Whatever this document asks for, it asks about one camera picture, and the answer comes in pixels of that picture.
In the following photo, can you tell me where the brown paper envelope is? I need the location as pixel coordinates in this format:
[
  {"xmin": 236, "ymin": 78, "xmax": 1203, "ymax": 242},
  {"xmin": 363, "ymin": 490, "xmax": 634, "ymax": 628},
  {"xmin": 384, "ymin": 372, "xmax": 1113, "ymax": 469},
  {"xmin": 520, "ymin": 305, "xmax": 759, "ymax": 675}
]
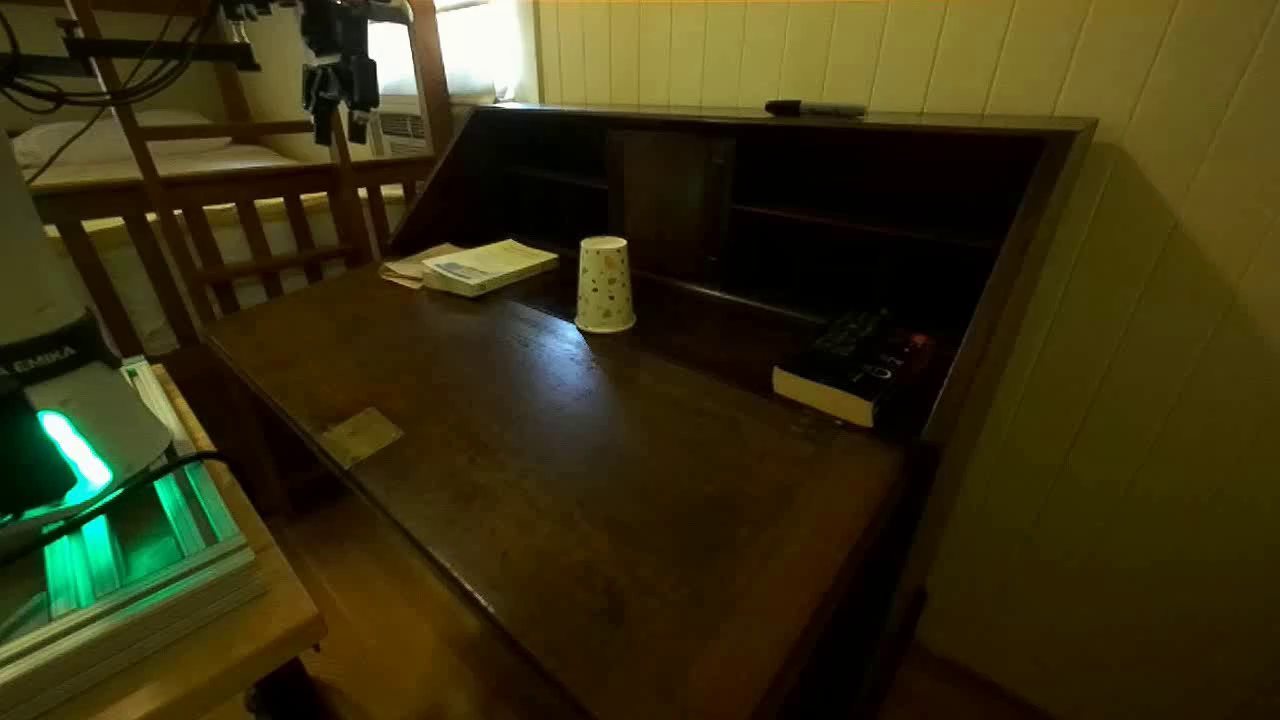
[{"xmin": 376, "ymin": 242, "xmax": 464, "ymax": 293}]

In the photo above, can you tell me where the black cable on frame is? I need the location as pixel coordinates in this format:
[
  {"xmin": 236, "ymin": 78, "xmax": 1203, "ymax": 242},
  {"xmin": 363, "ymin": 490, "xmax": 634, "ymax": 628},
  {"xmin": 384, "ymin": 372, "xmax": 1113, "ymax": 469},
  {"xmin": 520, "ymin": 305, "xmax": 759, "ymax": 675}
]
[{"xmin": 0, "ymin": 448, "xmax": 229, "ymax": 554}]

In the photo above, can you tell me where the small dark remote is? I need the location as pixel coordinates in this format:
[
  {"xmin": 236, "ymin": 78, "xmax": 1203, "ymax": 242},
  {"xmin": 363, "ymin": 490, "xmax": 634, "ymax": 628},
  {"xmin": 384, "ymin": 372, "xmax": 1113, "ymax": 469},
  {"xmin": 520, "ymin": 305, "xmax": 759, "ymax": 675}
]
[{"xmin": 759, "ymin": 95, "xmax": 871, "ymax": 124}]

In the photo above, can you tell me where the small beige sticky note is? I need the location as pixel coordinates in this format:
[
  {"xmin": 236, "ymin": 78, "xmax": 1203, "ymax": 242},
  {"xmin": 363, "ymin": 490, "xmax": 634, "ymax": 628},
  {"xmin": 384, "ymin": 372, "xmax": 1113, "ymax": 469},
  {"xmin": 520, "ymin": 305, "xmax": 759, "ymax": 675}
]
[{"xmin": 316, "ymin": 404, "xmax": 409, "ymax": 472}]

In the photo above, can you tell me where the white dotted paper cup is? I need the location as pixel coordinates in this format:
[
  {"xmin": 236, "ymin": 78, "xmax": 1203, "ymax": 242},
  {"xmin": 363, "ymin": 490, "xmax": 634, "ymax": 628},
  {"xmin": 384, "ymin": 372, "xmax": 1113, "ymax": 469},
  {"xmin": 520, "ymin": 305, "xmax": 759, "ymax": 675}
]
[{"xmin": 572, "ymin": 234, "xmax": 642, "ymax": 338}]

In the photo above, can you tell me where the white paperback book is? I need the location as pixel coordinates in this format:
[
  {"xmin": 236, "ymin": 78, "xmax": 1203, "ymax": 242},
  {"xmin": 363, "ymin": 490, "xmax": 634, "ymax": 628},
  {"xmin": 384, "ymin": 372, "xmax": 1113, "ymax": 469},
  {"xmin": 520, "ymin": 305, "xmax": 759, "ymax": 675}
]
[{"xmin": 419, "ymin": 237, "xmax": 566, "ymax": 300}]

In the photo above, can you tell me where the dark wooden secretary desk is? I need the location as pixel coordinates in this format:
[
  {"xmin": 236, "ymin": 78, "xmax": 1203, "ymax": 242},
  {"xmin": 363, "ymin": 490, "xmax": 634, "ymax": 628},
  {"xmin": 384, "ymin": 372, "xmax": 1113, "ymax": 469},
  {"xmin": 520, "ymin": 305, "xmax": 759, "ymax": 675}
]
[{"xmin": 196, "ymin": 99, "xmax": 1099, "ymax": 720}]

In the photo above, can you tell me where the aluminium extrusion frame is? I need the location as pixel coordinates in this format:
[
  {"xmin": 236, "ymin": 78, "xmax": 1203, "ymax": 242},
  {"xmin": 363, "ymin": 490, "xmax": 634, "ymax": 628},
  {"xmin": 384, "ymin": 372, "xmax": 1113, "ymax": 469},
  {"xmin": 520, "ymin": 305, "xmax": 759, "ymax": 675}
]
[{"xmin": 0, "ymin": 352, "xmax": 265, "ymax": 715}]

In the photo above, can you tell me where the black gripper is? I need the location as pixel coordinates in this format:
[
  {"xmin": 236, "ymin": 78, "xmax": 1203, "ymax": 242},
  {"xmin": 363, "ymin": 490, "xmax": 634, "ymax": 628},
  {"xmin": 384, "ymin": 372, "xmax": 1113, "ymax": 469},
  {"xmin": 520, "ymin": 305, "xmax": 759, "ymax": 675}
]
[{"xmin": 300, "ymin": 0, "xmax": 384, "ymax": 150}]

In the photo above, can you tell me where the white mattress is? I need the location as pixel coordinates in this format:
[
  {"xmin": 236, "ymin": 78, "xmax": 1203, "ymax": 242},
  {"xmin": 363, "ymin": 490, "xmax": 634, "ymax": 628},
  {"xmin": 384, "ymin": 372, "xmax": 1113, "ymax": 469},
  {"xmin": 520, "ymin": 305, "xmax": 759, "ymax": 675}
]
[{"xmin": 0, "ymin": 112, "xmax": 403, "ymax": 198}]

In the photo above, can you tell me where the black metal bar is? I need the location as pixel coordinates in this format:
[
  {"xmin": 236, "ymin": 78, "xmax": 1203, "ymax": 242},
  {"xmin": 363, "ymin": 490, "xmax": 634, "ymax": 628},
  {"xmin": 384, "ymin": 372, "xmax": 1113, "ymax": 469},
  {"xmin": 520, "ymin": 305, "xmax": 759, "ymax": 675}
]
[{"xmin": 56, "ymin": 35, "xmax": 265, "ymax": 78}]

